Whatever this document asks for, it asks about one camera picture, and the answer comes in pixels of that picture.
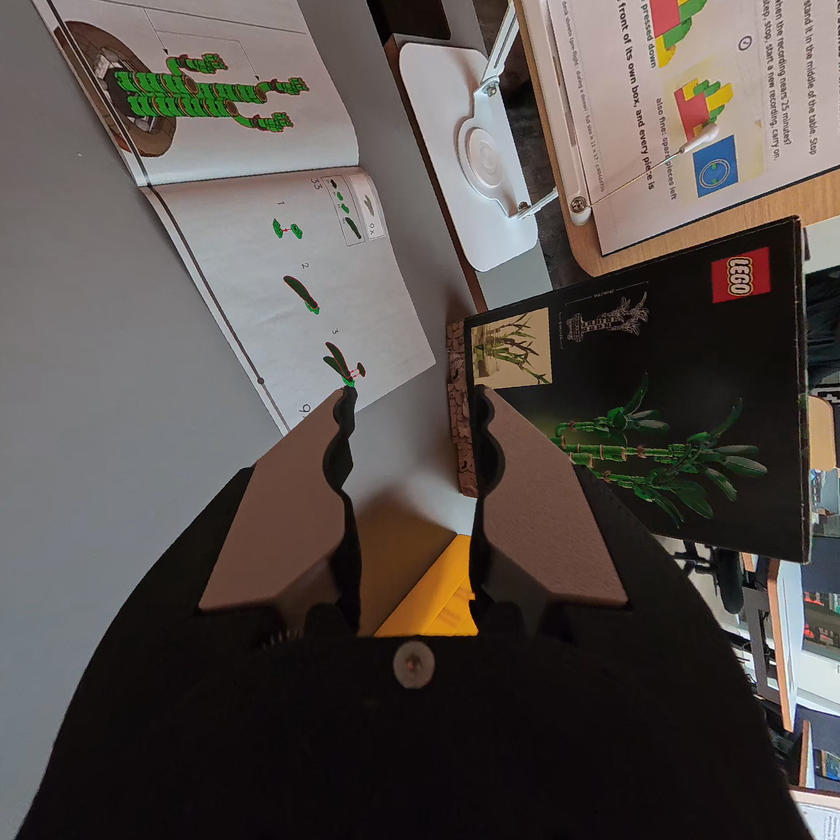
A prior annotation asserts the printed instruction sheet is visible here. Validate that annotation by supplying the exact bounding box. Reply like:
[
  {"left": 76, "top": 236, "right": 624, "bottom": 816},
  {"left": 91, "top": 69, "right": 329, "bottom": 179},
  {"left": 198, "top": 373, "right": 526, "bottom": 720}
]
[{"left": 532, "top": 0, "right": 840, "bottom": 257}]

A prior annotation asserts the wooden display board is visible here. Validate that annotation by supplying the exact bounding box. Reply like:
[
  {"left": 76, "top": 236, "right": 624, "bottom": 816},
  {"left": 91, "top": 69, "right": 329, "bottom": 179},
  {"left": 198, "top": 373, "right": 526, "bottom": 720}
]
[{"left": 515, "top": 0, "right": 840, "bottom": 278}]

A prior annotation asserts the tan wooden chair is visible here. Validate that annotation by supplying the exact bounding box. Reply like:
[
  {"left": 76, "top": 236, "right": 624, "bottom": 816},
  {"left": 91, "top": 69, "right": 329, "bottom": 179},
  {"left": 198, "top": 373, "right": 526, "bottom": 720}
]
[{"left": 806, "top": 394, "right": 836, "bottom": 470}]

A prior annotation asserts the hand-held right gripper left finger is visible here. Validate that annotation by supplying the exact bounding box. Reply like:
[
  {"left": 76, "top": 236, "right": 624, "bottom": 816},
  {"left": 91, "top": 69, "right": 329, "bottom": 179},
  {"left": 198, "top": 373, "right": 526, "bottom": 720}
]
[{"left": 199, "top": 386, "right": 363, "bottom": 636}]

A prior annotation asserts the printed paper sheet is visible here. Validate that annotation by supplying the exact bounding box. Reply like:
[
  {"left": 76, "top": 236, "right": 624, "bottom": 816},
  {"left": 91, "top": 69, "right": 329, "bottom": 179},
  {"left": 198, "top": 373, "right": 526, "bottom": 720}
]
[{"left": 791, "top": 787, "right": 840, "bottom": 840}]

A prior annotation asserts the yellow plastic bin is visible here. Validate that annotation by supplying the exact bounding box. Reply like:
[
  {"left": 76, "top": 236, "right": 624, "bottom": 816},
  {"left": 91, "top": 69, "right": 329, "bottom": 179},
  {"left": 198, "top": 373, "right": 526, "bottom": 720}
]
[{"left": 357, "top": 508, "right": 479, "bottom": 637}]

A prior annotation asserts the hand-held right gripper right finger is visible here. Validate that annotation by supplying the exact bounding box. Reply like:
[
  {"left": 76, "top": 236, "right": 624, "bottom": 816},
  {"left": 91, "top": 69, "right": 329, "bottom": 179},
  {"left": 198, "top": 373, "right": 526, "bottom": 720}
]
[{"left": 469, "top": 385, "right": 628, "bottom": 634}]

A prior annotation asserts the dark screen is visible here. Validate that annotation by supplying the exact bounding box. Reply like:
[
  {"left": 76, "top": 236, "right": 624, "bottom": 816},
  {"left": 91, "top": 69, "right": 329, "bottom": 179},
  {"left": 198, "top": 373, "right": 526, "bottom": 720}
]
[{"left": 801, "top": 558, "right": 840, "bottom": 660}]

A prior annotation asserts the metal wire with white tip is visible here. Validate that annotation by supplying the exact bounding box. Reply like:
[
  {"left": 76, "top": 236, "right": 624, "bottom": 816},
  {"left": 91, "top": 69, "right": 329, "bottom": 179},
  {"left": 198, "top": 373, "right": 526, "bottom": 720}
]
[{"left": 567, "top": 125, "right": 719, "bottom": 217}]

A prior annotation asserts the black office chair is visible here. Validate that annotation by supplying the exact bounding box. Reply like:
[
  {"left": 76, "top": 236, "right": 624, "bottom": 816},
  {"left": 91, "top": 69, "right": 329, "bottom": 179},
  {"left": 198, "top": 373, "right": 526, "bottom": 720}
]
[{"left": 676, "top": 541, "right": 749, "bottom": 614}]

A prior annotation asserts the open lego instruction booklet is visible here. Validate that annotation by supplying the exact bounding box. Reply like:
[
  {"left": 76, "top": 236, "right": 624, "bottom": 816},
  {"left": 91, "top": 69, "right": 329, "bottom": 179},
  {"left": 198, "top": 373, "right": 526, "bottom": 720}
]
[{"left": 29, "top": 0, "right": 437, "bottom": 436}]

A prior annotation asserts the black lego set box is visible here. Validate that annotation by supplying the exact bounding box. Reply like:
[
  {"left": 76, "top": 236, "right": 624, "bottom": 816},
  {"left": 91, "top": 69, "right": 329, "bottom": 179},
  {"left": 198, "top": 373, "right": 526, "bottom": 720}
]
[{"left": 446, "top": 217, "right": 815, "bottom": 565}]

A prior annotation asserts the white desk with wooden edge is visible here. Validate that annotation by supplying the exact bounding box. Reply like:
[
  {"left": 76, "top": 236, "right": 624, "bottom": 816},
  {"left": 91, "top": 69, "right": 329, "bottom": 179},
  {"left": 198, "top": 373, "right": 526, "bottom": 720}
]
[{"left": 742, "top": 554, "right": 811, "bottom": 732}]

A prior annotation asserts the white board stand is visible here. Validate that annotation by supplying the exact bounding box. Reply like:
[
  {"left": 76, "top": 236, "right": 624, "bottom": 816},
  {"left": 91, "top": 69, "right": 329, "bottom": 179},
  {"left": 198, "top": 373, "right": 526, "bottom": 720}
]
[{"left": 398, "top": 0, "right": 562, "bottom": 273}]

